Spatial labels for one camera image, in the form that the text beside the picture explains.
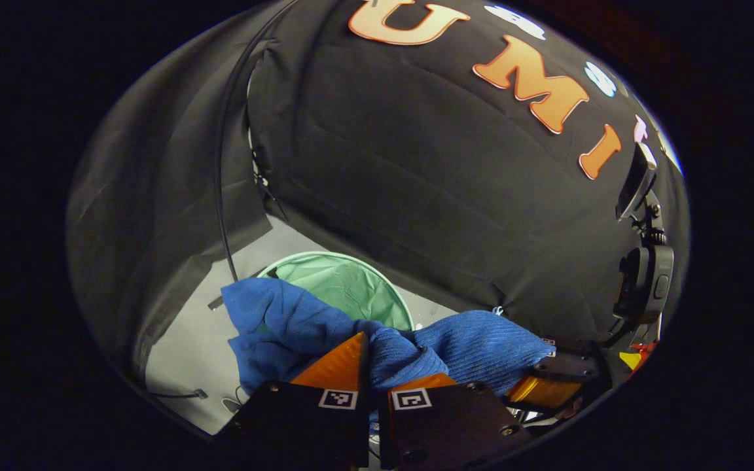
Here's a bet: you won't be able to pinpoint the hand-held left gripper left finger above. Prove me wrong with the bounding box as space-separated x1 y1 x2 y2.
216 331 372 471

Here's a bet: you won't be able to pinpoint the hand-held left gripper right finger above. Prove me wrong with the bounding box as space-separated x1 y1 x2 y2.
377 372 535 471

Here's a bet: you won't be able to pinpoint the blue corduroy jacket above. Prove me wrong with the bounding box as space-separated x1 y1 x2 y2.
220 276 556 421

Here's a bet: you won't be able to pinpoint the green laundry hamper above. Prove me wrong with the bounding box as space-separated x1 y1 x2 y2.
257 251 416 332

